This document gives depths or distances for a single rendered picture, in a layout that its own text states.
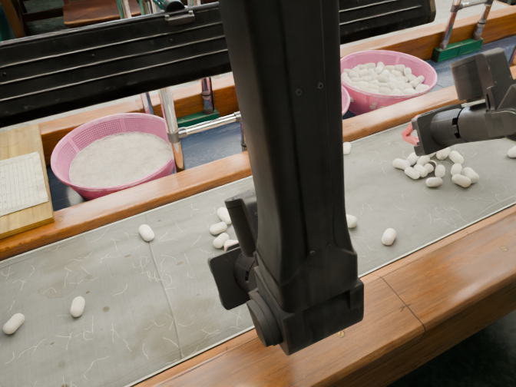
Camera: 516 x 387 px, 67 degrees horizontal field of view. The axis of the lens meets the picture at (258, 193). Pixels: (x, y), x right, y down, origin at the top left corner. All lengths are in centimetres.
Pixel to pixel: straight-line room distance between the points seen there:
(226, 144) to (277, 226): 77
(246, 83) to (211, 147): 80
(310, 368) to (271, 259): 29
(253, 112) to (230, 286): 30
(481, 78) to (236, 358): 51
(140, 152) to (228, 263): 50
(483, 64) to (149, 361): 61
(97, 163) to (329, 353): 62
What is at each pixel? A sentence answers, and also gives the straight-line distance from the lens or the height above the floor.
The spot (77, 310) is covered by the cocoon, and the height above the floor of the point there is 75.
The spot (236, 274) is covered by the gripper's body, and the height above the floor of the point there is 89.
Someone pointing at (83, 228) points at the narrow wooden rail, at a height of 75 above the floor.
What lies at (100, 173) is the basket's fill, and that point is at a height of 74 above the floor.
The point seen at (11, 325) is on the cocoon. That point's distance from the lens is 68.
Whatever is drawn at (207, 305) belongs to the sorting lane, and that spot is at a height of 74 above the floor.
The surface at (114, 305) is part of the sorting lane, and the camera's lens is 66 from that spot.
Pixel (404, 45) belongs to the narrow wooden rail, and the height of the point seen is 75.
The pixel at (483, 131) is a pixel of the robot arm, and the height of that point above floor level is 93.
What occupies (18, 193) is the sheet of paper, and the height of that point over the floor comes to 78.
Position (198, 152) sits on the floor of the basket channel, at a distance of 99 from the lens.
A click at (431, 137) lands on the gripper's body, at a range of 72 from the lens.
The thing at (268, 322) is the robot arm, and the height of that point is 99.
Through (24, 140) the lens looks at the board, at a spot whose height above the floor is 78.
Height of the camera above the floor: 127
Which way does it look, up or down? 43 degrees down
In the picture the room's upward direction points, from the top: 2 degrees counter-clockwise
